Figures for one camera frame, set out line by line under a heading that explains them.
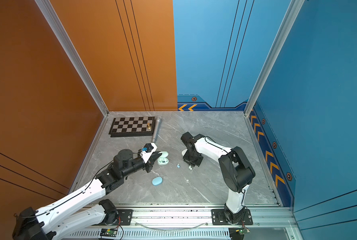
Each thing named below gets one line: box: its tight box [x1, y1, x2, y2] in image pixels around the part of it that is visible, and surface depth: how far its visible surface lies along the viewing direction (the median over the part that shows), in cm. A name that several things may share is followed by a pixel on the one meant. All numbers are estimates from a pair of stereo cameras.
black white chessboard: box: [108, 116, 156, 138], surface depth 108 cm
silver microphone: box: [152, 117, 163, 143], surface depth 110 cm
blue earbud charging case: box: [151, 176, 163, 187], surface depth 85 cm
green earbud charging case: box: [157, 151, 169, 166], surface depth 74 cm
